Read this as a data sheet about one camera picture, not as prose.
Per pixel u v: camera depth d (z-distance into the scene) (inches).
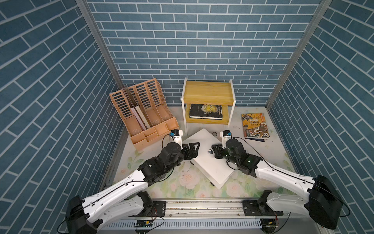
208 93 33.0
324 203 15.9
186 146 24.4
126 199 18.5
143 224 28.4
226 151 25.4
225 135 28.3
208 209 29.6
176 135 24.8
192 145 24.8
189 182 32.7
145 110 44.3
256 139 39.1
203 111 37.0
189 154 24.3
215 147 31.1
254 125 42.5
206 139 33.8
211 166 29.3
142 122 35.6
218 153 27.8
